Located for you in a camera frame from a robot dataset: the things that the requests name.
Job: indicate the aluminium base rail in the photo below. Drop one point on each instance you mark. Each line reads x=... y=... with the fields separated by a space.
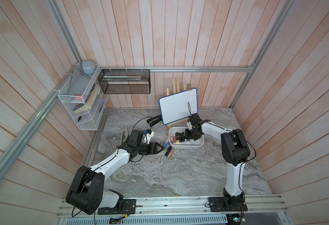
x=193 y=205

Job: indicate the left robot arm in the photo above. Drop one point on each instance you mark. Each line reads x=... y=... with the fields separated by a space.
x=86 y=192

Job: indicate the wooden block on shelf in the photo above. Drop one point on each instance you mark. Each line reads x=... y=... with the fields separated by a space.
x=79 y=108

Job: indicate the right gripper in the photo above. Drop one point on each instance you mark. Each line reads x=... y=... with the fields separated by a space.
x=187 y=136

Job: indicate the black gold square lipstick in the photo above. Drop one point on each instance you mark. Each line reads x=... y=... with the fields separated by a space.
x=177 y=137

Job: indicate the white wire wall shelf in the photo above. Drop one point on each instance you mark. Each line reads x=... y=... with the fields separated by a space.
x=76 y=90

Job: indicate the black mesh wall basket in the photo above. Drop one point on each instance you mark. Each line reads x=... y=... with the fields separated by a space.
x=125 y=81

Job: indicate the black stapler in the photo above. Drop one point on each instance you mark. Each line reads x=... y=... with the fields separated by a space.
x=152 y=121

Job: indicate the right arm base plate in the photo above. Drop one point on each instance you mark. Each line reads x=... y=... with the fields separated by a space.
x=223 y=204

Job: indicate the pink blue gradient lipstick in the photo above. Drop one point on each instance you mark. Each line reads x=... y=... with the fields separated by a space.
x=166 y=143

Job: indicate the black lipstick gold band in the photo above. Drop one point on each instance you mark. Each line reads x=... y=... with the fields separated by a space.
x=168 y=151

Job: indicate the blue framed whiteboard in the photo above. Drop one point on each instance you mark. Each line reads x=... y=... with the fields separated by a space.
x=178 y=106

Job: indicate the white plastic storage box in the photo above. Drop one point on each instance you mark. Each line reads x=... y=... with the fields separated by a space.
x=187 y=144

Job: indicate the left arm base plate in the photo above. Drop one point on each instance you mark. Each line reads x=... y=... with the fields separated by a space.
x=123 y=207

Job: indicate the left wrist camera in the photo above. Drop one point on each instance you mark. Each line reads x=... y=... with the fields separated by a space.
x=147 y=135

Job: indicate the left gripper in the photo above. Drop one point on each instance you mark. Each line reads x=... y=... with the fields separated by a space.
x=155 y=151

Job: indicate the pink gloss silver cap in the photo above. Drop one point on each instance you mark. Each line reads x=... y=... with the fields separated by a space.
x=174 y=139

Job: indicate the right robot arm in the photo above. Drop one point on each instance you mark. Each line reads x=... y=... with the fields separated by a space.
x=235 y=151

